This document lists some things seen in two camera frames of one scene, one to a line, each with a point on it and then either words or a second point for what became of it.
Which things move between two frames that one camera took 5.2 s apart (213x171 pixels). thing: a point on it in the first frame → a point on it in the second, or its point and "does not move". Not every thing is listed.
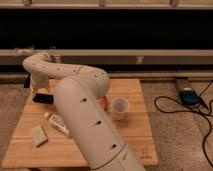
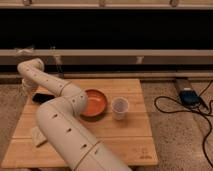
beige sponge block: x=38 y=136 does not move
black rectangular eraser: x=43 y=98 does not move
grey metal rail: x=111 y=56 does not move
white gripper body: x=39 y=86 → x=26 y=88
